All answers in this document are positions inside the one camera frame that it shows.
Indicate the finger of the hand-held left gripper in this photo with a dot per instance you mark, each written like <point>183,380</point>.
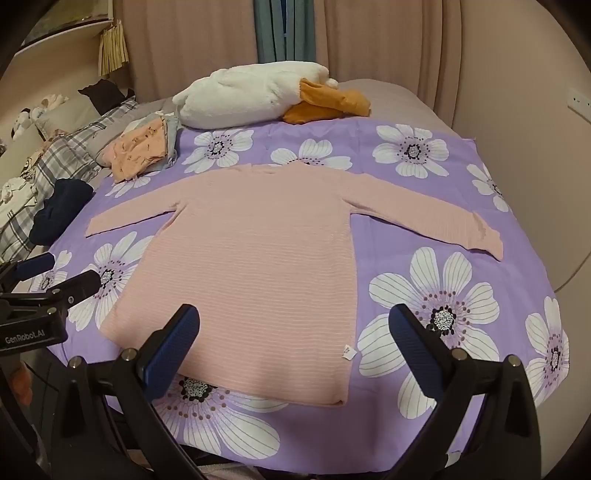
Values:
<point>81,285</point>
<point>39,265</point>

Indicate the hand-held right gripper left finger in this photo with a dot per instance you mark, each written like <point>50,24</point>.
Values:
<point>171,350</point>

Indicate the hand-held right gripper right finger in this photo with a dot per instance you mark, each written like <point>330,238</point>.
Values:
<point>415,355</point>

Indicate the pink striped sweater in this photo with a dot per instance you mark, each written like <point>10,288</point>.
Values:
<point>254,258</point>

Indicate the dark navy cloth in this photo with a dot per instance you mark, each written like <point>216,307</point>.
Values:
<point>60,207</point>

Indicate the orange printed garment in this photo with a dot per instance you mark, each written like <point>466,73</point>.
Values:
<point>134,147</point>

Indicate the small plush toys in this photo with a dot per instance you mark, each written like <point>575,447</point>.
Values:
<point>34,113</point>

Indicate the purple floral bed sheet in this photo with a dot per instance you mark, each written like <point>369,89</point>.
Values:
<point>415,194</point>

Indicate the grey garment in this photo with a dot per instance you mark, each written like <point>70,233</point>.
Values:
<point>171,143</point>

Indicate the black cloth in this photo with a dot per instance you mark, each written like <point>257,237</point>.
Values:
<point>106,92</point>

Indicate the yellow fringed cloth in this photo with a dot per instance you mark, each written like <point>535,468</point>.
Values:
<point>113,48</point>

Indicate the white plush goose toy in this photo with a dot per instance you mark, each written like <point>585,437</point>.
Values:
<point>231,92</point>

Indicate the dark framed picture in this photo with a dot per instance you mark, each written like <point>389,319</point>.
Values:
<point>69,18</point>

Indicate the beige bed mattress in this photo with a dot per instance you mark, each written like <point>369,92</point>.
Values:
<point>406,106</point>

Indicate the pink curtain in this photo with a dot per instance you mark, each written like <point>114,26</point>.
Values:
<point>383,37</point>
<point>194,37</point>

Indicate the blue curtain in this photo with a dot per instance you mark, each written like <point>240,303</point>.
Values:
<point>281,27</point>

